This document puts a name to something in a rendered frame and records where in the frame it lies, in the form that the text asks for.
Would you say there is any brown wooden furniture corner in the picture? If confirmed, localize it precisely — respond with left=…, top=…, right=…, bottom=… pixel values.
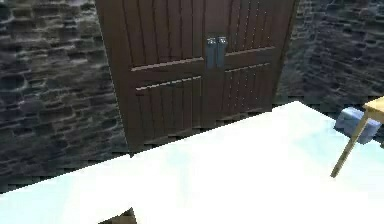
left=97, top=207, right=138, bottom=224

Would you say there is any pale blue box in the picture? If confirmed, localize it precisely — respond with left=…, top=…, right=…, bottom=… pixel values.
left=334, top=106, right=382, bottom=145

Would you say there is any dark brown double door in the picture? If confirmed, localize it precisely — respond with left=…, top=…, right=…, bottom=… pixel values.
left=94, top=0, right=299, bottom=155

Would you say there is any light wooden table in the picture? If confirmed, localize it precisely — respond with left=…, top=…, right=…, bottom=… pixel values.
left=329, top=96, right=384, bottom=179

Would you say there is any grey door handle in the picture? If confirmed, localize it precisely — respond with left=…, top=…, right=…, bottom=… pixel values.
left=215, top=36, right=229, bottom=68
left=205, top=37, right=217, bottom=70

